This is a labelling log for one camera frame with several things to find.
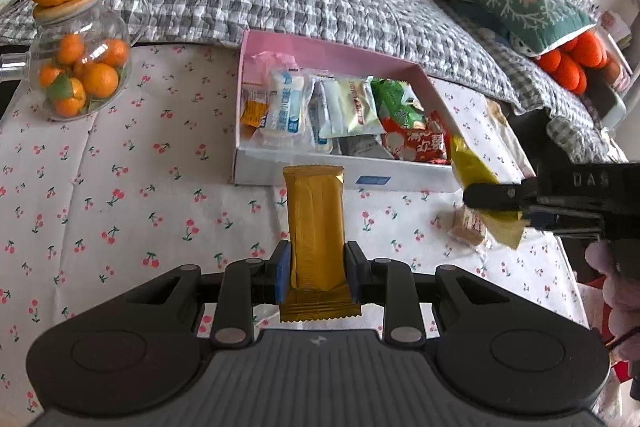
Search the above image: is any gold brown wafer bar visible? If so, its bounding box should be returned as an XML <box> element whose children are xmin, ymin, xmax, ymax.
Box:
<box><xmin>280</xmin><ymin>165</ymin><xmax>361</xmax><ymax>322</ymax></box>

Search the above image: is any green embroidered pillow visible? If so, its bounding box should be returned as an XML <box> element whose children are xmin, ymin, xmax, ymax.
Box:
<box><xmin>457</xmin><ymin>0</ymin><xmax>596</xmax><ymax>56</ymax></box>

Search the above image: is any pale green white snack packet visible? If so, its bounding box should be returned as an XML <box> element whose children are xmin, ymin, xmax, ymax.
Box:
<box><xmin>319</xmin><ymin>77</ymin><xmax>384</xmax><ymax>139</ymax></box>

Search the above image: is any cherry print tablecloth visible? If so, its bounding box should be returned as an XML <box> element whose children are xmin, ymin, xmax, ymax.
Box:
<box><xmin>1</xmin><ymin>46</ymin><xmax>587</xmax><ymax>426</ymax></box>

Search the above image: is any yellow cracker packet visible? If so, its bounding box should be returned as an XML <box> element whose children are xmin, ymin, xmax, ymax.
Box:
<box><xmin>450</xmin><ymin>135</ymin><xmax>526</xmax><ymax>249</ymax></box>

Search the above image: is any white blue milk bread packet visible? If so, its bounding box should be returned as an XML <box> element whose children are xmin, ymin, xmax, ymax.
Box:
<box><xmin>258</xmin><ymin>68</ymin><xmax>314</xmax><ymax>140</ymax></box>

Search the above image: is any white pink cardboard box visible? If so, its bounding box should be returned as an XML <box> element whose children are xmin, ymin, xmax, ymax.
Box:
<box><xmin>232</xmin><ymin>30</ymin><xmax>458</xmax><ymax>193</ymax></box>

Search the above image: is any orange snack packet in box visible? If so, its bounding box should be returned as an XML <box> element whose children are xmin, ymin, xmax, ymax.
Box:
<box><xmin>240</xmin><ymin>86</ymin><xmax>269</xmax><ymax>129</ymax></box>

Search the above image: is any grey checkered blanket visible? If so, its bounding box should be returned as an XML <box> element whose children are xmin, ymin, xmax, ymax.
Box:
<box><xmin>112</xmin><ymin>0</ymin><xmax>623</xmax><ymax>162</ymax></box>

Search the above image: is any glass jar with tangerines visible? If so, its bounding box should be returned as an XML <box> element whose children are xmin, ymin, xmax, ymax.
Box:
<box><xmin>1</xmin><ymin>0</ymin><xmax>151</xmax><ymax>121</ymax></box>

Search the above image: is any red candy packet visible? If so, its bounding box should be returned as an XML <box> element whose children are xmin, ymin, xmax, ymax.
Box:
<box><xmin>382</xmin><ymin>112</ymin><xmax>450</xmax><ymax>165</ymax></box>

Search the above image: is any small brown biscuit packet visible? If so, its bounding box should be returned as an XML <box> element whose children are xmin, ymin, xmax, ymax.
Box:
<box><xmin>448</xmin><ymin>205</ymin><xmax>488</xmax><ymax>248</ymax></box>

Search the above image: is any pink snack packet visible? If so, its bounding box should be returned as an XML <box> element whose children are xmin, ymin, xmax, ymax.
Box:
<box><xmin>250</xmin><ymin>51</ymin><xmax>299</xmax><ymax>81</ymax></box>

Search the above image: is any orange carrot plush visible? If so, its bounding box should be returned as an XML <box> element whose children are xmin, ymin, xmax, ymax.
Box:
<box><xmin>534</xmin><ymin>30</ymin><xmax>623</xmax><ymax>95</ymax></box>

